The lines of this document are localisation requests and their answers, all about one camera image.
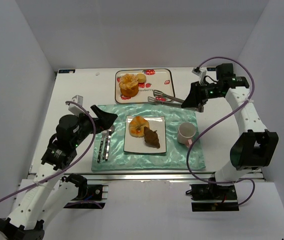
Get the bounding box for glazed ring bread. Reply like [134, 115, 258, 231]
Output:
[129, 116, 149, 138]

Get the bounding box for steel serving tongs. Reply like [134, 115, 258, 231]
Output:
[147, 89, 204, 113]

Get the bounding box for brown chocolate croissant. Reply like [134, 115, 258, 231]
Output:
[144, 126, 160, 149]

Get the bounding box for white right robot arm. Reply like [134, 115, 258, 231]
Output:
[181, 63, 278, 186]

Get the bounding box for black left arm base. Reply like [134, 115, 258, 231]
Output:
[60, 173, 109, 210]

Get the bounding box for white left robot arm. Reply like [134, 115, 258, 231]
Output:
[0, 103, 118, 240]

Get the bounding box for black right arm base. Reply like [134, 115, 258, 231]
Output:
[185, 184, 239, 212]

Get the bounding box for tall orange muffin bread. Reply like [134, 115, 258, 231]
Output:
[119, 74, 139, 97]

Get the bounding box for steel spoon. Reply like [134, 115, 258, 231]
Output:
[103, 125, 115, 162]

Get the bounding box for steel fork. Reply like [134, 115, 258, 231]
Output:
[97, 130, 107, 163]

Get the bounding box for steel table knife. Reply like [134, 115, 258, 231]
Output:
[105, 134, 111, 162]

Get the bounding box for white square plate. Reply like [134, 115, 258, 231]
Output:
[124, 115, 167, 155]

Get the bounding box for pink ceramic mug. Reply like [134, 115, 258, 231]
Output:
[177, 122, 196, 148]

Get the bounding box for strawberry print tray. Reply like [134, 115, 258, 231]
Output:
[115, 68, 175, 104]

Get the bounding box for small round bun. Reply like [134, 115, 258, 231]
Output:
[136, 73, 146, 83]

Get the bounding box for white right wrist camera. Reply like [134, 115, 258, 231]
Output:
[192, 67, 207, 85]

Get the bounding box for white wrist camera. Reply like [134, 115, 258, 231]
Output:
[66, 95, 84, 117]
[192, 67, 207, 85]

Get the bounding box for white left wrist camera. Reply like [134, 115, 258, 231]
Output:
[66, 95, 84, 117]

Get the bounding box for aluminium table edge rail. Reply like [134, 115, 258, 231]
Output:
[19, 171, 222, 186]

